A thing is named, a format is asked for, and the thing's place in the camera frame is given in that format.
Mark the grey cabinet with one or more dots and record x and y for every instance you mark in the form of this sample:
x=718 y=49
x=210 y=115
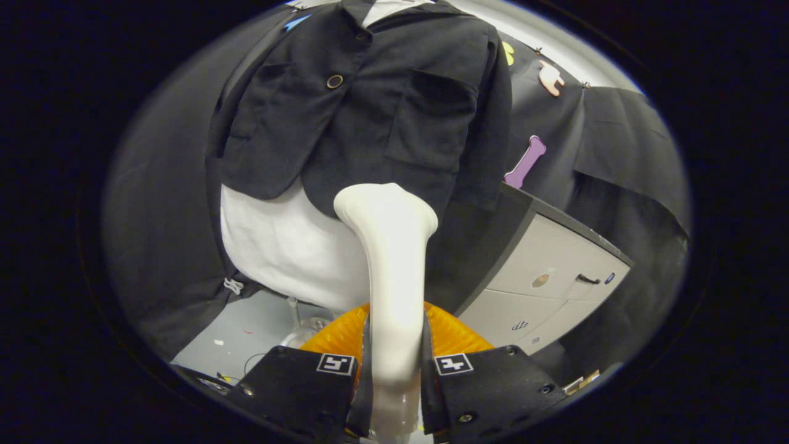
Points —
x=555 y=259

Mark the black backdrop cloth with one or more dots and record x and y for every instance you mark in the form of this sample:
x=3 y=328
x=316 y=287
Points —
x=160 y=216

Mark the black suit jacket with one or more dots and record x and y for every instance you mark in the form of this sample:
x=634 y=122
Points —
x=370 y=123

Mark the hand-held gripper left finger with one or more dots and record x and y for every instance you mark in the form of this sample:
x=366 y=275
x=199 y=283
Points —
x=362 y=401

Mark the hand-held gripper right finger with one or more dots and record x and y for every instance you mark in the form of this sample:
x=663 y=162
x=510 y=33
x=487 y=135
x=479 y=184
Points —
x=429 y=401

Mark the white garment steamer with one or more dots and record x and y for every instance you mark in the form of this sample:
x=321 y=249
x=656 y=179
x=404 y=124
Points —
x=394 y=277

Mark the white shirt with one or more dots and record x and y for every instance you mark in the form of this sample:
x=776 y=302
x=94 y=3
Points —
x=283 y=246

